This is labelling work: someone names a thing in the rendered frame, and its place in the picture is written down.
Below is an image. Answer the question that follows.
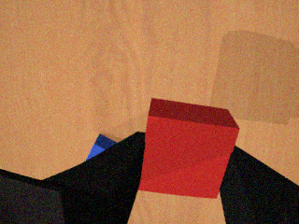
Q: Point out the blue block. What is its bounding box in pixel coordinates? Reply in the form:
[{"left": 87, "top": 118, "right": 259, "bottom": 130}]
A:
[{"left": 86, "top": 134, "right": 117, "bottom": 160}]

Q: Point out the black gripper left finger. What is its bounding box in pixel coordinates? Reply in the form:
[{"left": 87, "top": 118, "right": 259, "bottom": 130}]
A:
[{"left": 0, "top": 132, "right": 146, "bottom": 224}]

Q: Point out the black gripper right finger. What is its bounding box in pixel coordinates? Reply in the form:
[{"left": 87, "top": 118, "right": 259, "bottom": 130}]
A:
[{"left": 220, "top": 145, "right": 299, "bottom": 224}]

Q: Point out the red block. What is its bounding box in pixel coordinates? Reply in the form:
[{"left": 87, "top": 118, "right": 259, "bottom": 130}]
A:
[{"left": 138, "top": 98, "right": 240, "bottom": 199}]

